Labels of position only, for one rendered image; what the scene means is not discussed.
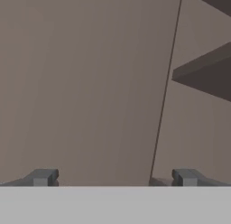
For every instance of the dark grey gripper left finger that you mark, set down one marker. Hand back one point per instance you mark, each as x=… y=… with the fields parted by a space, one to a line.
x=40 y=177

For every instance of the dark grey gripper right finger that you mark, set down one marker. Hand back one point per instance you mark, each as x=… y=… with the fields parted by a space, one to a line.
x=188 y=177

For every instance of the narrow brown cabinet door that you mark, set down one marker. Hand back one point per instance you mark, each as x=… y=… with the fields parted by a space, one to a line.
x=195 y=134

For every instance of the wide brown cabinet door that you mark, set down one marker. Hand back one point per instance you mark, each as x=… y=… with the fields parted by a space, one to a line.
x=81 y=89

